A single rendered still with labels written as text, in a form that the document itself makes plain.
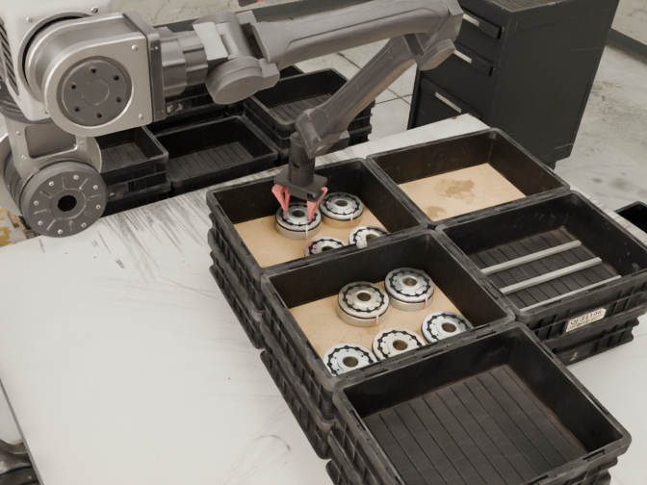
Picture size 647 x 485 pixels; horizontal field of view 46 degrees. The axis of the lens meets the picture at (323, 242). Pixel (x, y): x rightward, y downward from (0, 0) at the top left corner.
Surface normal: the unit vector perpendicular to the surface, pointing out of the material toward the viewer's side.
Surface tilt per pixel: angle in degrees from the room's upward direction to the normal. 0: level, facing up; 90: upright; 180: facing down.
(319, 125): 83
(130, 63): 90
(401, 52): 83
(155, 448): 0
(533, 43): 90
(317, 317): 0
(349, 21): 37
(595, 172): 0
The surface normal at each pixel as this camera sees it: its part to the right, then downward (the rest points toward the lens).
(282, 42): 0.29, -0.27
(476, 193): 0.07, -0.78
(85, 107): 0.54, 0.55
